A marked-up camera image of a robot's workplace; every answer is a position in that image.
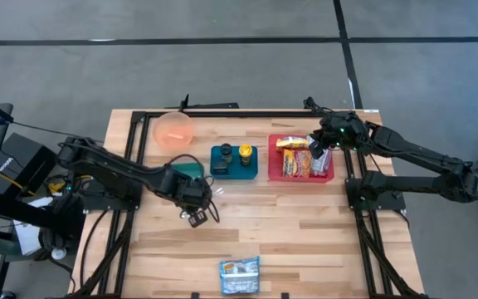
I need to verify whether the teal plastic bin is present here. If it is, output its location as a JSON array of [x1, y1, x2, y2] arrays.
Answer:
[[170, 161, 206, 180]]

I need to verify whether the orange translucent bowl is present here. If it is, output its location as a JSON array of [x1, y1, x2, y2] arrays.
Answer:
[[152, 110, 195, 151]]

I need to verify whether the black camera mast foot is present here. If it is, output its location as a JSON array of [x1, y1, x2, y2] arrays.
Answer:
[[168, 94, 240, 111]]

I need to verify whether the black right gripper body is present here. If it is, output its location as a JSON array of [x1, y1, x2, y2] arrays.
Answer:
[[320, 110, 368, 150]]

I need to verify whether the yellow-lid spice jar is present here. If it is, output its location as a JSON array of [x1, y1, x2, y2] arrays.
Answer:
[[238, 143, 254, 167]]

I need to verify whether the red ramen packet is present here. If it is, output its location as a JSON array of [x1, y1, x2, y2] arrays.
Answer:
[[310, 159, 332, 176]]

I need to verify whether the black equipment stand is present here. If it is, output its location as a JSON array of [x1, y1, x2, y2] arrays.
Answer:
[[0, 189, 86, 299]]

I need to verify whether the black cardboard box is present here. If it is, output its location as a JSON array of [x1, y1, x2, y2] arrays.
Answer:
[[0, 132, 61, 196]]

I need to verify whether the red plastic tray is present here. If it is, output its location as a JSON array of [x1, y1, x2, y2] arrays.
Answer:
[[267, 133, 335, 184]]

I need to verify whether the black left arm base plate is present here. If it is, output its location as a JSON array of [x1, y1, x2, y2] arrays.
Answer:
[[81, 176, 144, 212]]

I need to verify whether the dark blue plastic tray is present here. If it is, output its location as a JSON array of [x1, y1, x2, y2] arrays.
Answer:
[[209, 145, 259, 181]]

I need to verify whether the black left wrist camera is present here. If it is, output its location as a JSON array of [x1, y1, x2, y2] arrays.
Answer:
[[188, 209, 209, 228]]

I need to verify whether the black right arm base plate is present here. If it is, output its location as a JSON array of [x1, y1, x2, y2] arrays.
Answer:
[[345, 176, 407, 212]]

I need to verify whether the white paper sheet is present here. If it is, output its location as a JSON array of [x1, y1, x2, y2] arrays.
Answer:
[[13, 197, 53, 257]]

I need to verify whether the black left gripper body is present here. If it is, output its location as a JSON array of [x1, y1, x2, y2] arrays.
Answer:
[[163, 165, 213, 213]]

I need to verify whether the orange Maruchan ramen packet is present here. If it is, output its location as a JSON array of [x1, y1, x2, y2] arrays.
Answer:
[[282, 148, 314, 179]]

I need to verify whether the blue ramen packet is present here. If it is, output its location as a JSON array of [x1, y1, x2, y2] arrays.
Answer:
[[218, 255, 261, 296]]

